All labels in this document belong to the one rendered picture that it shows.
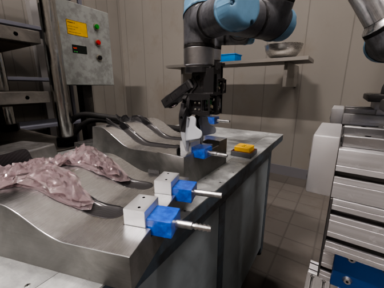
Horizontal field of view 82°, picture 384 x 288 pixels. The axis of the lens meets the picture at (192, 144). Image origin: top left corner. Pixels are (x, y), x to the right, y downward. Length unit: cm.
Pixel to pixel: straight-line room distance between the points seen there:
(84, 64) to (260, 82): 208
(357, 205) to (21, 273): 48
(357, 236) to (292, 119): 248
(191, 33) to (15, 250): 52
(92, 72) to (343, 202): 130
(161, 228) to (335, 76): 258
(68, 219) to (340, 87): 265
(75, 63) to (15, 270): 108
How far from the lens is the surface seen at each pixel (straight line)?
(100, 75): 144
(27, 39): 122
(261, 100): 290
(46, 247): 40
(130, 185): 51
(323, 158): 37
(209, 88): 55
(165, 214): 36
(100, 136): 78
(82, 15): 144
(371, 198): 38
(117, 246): 34
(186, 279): 71
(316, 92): 278
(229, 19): 47
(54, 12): 122
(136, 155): 67
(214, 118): 87
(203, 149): 57
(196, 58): 55
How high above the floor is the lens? 106
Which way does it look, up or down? 14 degrees down
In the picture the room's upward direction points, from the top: straight up
